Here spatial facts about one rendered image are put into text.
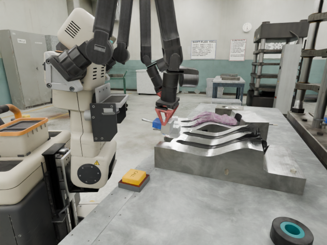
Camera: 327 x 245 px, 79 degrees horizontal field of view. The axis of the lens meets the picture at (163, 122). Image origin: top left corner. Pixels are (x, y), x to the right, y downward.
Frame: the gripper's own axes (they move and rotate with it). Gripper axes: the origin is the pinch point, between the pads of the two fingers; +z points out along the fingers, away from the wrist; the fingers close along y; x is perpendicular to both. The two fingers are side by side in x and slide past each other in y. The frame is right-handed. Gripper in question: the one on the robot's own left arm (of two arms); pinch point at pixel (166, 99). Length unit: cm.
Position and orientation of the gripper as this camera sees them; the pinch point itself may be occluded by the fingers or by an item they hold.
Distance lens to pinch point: 113.9
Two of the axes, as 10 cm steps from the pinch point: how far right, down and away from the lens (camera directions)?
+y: -0.6, -2.9, 9.6
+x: -8.9, 4.4, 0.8
